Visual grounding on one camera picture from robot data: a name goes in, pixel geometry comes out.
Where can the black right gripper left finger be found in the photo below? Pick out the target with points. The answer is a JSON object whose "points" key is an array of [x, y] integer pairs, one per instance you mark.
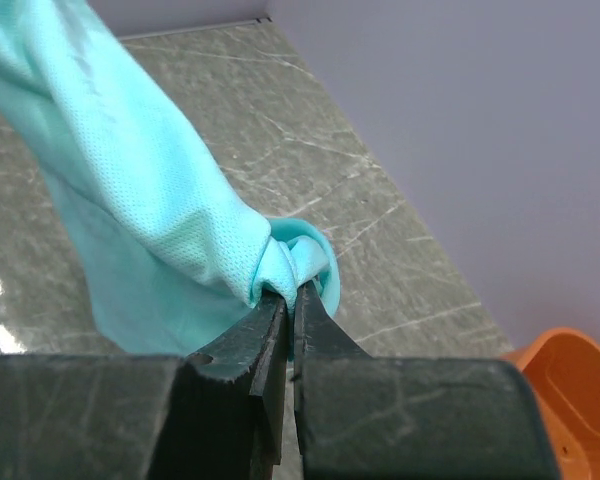
{"points": [[215, 414]]}

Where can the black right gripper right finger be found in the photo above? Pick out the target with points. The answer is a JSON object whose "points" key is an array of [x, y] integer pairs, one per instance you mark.
{"points": [[365, 417]]}

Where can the teal t shirt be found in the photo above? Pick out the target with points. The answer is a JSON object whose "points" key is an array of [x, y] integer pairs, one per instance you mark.
{"points": [[173, 257]]}

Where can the orange plastic basket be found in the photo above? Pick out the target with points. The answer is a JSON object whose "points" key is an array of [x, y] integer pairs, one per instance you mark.
{"points": [[563, 367]]}

